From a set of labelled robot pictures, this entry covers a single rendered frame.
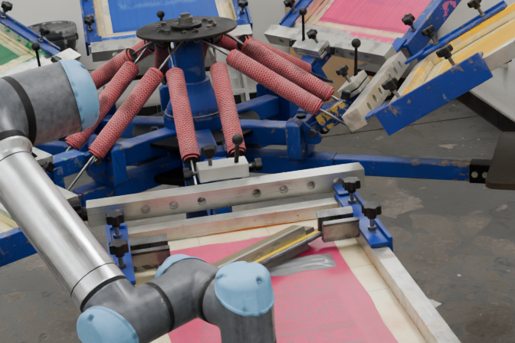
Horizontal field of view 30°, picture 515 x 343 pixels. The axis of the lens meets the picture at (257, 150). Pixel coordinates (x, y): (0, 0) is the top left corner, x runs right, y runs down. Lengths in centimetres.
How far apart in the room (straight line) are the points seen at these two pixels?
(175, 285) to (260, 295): 12
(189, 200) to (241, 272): 106
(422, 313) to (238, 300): 65
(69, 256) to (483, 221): 345
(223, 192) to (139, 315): 108
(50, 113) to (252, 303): 45
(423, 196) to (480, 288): 98
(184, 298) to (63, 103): 37
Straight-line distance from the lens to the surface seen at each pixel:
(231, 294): 126
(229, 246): 223
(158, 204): 232
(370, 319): 190
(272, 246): 210
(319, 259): 212
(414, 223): 459
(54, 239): 133
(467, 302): 392
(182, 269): 135
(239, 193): 234
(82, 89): 151
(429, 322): 182
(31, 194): 137
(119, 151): 269
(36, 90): 148
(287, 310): 194
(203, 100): 284
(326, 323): 189
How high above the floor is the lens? 191
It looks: 20 degrees down
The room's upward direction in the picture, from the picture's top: 5 degrees counter-clockwise
